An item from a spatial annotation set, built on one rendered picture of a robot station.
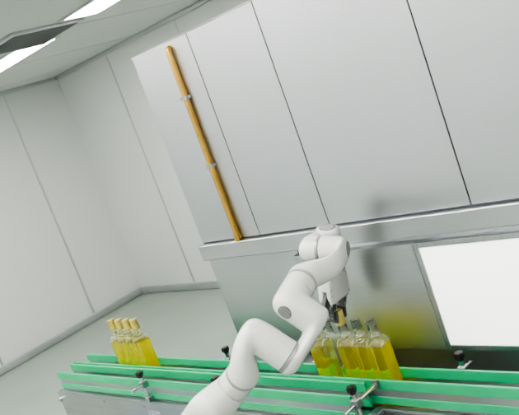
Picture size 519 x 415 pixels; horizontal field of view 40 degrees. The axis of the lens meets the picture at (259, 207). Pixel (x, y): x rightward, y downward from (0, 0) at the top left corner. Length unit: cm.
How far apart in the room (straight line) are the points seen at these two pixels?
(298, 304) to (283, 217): 65
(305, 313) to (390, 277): 47
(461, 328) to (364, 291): 32
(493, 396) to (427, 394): 20
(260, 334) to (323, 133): 69
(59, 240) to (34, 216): 39
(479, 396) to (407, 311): 35
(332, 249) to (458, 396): 52
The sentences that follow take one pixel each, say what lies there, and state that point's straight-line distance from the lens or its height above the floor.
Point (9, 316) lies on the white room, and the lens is 802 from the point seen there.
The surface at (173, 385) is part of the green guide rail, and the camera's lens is 279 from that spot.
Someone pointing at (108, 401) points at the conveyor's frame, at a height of 86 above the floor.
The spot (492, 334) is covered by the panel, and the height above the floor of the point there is 103.
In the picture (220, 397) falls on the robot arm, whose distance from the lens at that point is 187.
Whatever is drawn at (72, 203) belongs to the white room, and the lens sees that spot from 844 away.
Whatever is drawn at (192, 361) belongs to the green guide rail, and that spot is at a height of 95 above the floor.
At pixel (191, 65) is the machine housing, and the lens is 248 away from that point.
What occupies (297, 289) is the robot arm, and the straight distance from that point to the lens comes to 182.
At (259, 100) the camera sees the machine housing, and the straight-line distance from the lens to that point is 230.
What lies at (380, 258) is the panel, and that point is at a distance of 219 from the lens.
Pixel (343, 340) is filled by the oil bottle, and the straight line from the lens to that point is 222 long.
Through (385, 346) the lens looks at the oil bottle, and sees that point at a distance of 216.
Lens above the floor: 190
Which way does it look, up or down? 9 degrees down
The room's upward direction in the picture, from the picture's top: 20 degrees counter-clockwise
